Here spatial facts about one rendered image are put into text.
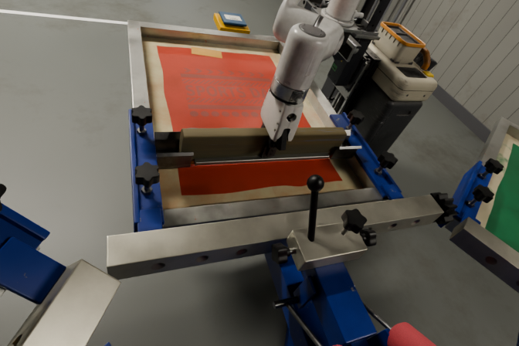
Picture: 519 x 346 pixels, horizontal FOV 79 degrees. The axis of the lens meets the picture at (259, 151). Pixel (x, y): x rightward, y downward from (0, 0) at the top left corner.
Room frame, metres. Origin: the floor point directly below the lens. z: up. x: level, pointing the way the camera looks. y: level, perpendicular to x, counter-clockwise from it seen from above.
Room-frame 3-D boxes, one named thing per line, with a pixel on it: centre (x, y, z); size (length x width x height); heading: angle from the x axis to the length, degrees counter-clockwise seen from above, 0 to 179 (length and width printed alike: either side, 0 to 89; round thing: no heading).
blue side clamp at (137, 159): (0.40, 0.21, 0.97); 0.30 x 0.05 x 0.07; 32
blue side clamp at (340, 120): (0.70, -0.26, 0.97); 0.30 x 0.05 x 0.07; 32
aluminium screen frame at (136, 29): (0.75, 0.10, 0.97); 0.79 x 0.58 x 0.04; 32
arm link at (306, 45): (0.60, -0.03, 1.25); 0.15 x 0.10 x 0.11; 173
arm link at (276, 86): (0.56, -0.02, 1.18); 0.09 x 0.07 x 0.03; 32
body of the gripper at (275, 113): (0.56, -0.01, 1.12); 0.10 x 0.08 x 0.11; 32
